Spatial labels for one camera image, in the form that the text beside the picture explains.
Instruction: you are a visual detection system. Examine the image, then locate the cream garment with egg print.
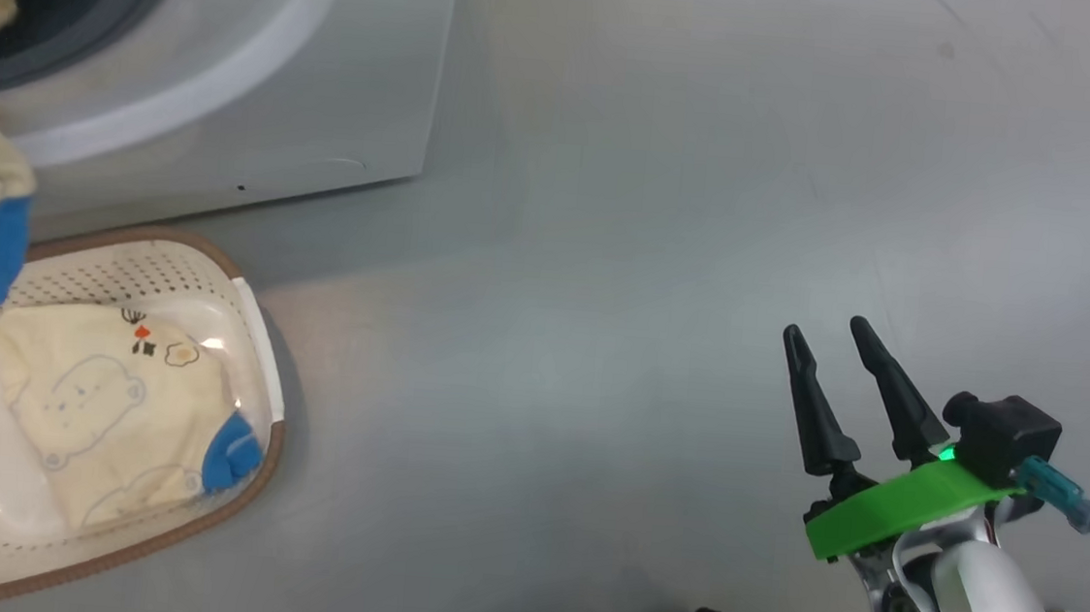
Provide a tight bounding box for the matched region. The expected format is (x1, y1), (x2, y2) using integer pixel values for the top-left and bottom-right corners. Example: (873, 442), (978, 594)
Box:
(0, 295), (274, 547)

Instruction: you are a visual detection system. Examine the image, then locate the teal connector right camera cable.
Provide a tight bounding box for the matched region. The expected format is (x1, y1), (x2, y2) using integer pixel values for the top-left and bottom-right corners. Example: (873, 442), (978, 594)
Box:
(1010, 455), (1090, 583)

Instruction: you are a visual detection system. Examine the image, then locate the white drain filter cover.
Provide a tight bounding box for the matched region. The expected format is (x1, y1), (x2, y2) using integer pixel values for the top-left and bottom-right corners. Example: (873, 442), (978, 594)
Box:
(223, 149), (368, 205)

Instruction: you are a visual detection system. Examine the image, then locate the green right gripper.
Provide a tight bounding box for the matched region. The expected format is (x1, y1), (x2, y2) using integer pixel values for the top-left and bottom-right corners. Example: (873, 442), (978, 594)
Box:
(765, 310), (1040, 578)

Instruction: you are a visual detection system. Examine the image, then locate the white front-load washing machine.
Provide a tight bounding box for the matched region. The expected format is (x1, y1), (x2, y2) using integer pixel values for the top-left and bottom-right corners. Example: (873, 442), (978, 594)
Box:
(0, 0), (461, 274)

